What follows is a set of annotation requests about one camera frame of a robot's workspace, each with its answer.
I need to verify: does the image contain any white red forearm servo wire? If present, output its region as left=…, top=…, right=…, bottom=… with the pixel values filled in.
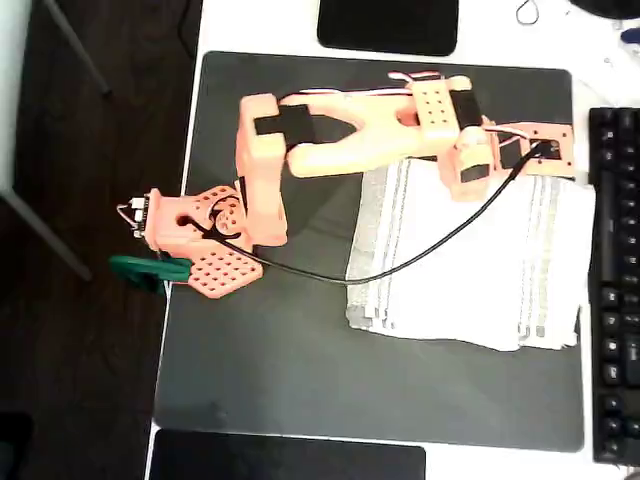
left=279, top=71, right=446, bottom=101

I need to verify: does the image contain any orange robot arm with base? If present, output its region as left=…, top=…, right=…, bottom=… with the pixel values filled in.
left=147, top=69, right=484, bottom=301

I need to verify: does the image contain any black flat rectangular pad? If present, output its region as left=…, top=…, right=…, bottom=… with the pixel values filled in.
left=147, top=428, right=427, bottom=480

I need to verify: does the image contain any white side table with legs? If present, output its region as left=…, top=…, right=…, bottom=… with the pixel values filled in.
left=0, top=0, right=114, bottom=284

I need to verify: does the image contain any large black desk mat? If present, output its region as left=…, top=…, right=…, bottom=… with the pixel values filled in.
left=152, top=49, right=586, bottom=454

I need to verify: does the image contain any black computer keyboard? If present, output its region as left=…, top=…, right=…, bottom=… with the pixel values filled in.
left=587, top=105, right=640, bottom=464

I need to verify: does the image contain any black rounded object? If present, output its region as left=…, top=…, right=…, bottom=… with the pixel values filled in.
left=569, top=0, right=640, bottom=21

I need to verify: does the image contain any thin dark wire loop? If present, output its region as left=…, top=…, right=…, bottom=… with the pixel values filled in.
left=515, top=0, right=541, bottom=25

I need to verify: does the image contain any white striped towel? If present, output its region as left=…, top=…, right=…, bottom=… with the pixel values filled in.
left=344, top=159, right=596, bottom=354

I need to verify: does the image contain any white red gripper servo wire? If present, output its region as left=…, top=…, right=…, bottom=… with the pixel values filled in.
left=482, top=117, right=544, bottom=146

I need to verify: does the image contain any robot controller circuit board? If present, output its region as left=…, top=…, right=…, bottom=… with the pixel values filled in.
left=117, top=192, right=154, bottom=239

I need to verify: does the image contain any small black mouse pad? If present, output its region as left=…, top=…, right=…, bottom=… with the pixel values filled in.
left=317, top=0, right=460, bottom=57

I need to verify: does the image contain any green table clamp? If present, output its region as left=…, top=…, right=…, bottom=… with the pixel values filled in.
left=109, top=254, right=194, bottom=296

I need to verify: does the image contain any orange camera mount with camera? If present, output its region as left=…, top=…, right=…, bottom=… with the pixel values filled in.
left=492, top=122, right=576, bottom=181

